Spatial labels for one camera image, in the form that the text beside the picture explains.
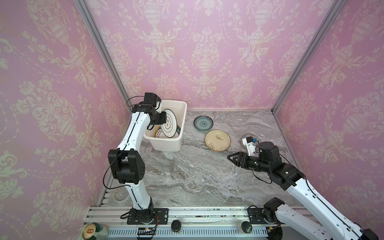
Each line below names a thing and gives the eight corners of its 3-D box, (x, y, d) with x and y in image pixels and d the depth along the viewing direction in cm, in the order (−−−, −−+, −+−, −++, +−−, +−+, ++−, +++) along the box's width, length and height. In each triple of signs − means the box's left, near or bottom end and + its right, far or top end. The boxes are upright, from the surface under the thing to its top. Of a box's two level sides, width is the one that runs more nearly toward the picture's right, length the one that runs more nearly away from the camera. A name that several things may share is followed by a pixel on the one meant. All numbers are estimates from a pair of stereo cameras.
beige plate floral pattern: (205, 151, 100) (205, 149, 98) (204, 132, 110) (204, 129, 108) (231, 151, 100) (232, 149, 98) (228, 132, 110) (229, 129, 108)
